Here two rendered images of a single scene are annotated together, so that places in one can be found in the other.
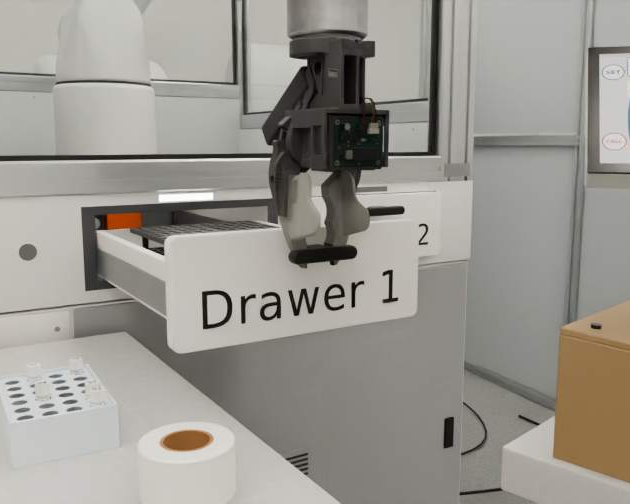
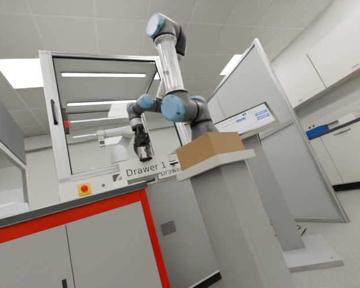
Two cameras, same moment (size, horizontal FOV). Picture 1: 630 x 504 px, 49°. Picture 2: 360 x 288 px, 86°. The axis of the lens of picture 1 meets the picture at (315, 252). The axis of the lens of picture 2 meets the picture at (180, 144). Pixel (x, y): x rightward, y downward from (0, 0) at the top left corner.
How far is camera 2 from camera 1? 59 cm
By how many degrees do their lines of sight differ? 23
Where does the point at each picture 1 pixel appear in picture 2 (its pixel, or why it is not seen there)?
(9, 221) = (99, 180)
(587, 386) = (180, 156)
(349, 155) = (142, 140)
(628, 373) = (183, 151)
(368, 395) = (184, 204)
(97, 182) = (114, 170)
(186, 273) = (122, 167)
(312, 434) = (173, 215)
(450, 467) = not seen: hidden behind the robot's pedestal
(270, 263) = (138, 163)
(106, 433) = not seen: hidden behind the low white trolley
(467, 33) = (183, 128)
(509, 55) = not seen: hidden behind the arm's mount
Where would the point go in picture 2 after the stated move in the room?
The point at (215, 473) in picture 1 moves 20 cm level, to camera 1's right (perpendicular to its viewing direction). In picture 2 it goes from (122, 182) to (164, 168)
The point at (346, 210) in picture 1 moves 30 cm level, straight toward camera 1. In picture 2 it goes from (148, 151) to (126, 139)
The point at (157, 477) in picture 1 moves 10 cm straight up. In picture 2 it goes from (114, 184) to (108, 163)
